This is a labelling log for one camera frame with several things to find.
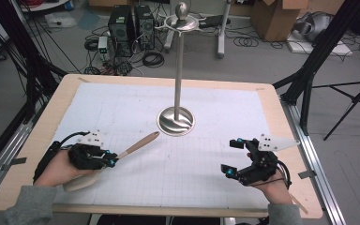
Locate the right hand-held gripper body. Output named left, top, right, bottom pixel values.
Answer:
left=236, top=133, right=301, bottom=188

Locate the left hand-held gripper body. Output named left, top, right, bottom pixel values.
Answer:
left=67, top=129, right=111, bottom=171

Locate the beige slotted spatula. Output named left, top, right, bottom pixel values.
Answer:
left=62, top=130, right=161, bottom=193

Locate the person's right hand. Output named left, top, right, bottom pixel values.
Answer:
left=246, top=151, right=295, bottom=206

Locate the person's left hand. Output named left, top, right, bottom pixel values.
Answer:
left=33, top=149, right=103, bottom=188

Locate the white grid mat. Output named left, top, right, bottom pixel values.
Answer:
left=52, top=82, right=272, bottom=209

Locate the steel utensil hanging stand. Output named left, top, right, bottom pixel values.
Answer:
left=154, top=1, right=201, bottom=137

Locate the small white power box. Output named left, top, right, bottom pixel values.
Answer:
left=97, top=36, right=109, bottom=54

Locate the white stand base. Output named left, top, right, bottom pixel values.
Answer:
left=163, top=0, right=233, bottom=60

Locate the black tripod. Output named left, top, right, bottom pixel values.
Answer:
left=311, top=74, right=360, bottom=142

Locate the black computer tower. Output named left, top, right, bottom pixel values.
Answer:
left=107, top=4, right=136, bottom=58
left=133, top=4, right=156, bottom=51

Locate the black flat device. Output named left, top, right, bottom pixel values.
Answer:
left=199, top=14, right=232, bottom=30

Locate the large cardboard box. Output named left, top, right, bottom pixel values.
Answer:
left=250, top=0, right=309, bottom=43

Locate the white flat board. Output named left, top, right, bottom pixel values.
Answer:
left=285, top=30, right=354, bottom=57

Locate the grey bag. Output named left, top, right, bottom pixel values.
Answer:
left=293, top=11, right=335, bottom=43

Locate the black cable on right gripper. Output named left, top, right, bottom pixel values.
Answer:
left=276, top=158, right=293, bottom=190

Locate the grey rail clip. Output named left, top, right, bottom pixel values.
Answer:
left=297, top=170, right=318, bottom=180
left=0, top=157, right=28, bottom=172

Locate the aluminium rail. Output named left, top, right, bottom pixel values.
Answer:
left=280, top=98, right=347, bottom=225
left=0, top=101, right=46, bottom=205

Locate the black metal frame post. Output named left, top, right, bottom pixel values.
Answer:
left=0, top=0, right=69, bottom=125
left=272, top=0, right=360, bottom=137

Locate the coiled black cable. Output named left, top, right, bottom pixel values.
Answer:
left=232, top=36, right=260, bottom=48
left=142, top=50, right=166, bottom=68

